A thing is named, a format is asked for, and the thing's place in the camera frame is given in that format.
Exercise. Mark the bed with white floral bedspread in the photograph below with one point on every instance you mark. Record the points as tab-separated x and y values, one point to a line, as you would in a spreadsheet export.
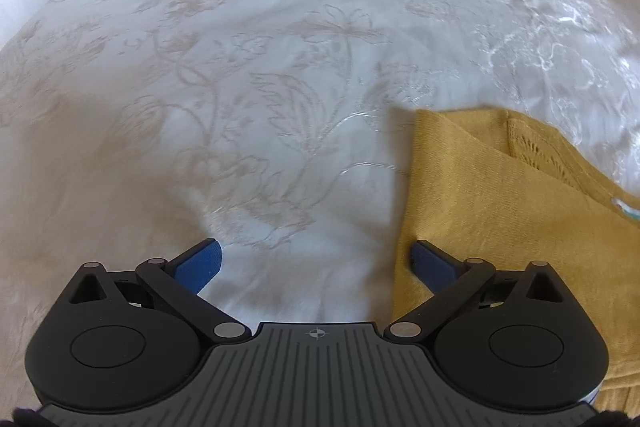
250	82

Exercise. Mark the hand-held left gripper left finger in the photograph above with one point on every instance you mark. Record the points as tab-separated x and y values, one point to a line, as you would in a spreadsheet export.
200	264

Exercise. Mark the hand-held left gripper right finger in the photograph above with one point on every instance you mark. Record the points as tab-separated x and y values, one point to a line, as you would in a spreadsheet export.
430	264

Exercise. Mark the yellow knit sweater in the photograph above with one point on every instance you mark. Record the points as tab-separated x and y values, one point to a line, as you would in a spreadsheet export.
500	207

